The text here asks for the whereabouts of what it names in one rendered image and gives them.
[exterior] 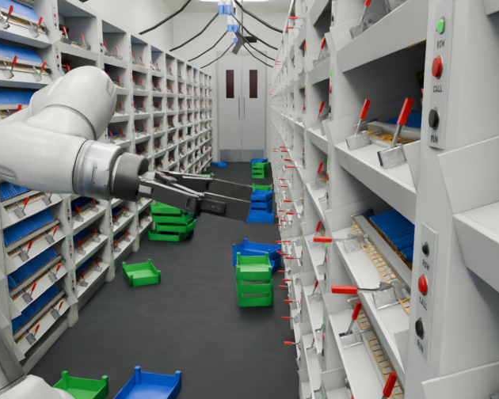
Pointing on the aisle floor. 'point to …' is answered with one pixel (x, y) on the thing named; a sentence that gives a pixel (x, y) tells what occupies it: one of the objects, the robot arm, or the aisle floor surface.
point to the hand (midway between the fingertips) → (243, 201)
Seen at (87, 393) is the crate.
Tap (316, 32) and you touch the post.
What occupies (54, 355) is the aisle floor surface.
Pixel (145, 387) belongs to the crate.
